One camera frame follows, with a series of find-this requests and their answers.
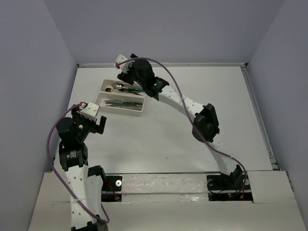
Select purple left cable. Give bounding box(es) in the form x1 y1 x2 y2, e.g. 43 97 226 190
46 103 110 223

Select steel knife dark marbled handle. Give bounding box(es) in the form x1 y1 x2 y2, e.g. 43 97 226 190
104 101 143 105

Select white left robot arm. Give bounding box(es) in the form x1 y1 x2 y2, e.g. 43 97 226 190
56 109 108 231

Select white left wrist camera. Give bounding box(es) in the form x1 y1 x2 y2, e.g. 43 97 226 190
79 102 100 121

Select beige plastic spoon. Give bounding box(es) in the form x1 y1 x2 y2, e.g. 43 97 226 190
119 89 140 96

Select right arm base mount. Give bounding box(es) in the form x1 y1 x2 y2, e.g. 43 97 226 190
206 174 253 202

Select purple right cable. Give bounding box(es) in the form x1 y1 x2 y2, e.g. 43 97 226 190
115 57 247 195

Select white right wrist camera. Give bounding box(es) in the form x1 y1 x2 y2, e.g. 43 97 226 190
115 54 133 73

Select teal plastic knife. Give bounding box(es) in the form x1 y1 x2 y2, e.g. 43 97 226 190
122 103 143 107

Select purple cable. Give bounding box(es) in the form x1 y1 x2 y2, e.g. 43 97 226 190
46 103 110 223
115 57 247 195

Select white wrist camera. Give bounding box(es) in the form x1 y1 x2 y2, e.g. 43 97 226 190
79 102 100 121
115 54 133 73

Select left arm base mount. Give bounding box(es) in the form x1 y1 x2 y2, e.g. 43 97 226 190
101 175 123 202

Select silver spoon teal handle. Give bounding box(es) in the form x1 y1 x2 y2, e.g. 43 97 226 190
111 82 143 92

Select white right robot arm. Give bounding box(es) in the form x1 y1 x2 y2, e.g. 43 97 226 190
115 54 247 189

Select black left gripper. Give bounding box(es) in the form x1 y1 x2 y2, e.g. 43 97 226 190
72 104 106 141

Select white near tray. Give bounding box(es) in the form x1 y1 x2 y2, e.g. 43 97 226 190
95 92 145 116

